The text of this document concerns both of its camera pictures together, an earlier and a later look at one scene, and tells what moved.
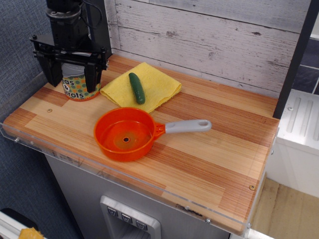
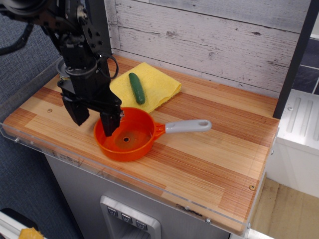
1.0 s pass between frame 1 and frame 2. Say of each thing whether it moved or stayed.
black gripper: moved
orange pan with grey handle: stayed
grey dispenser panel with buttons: stayed
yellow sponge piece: stayed
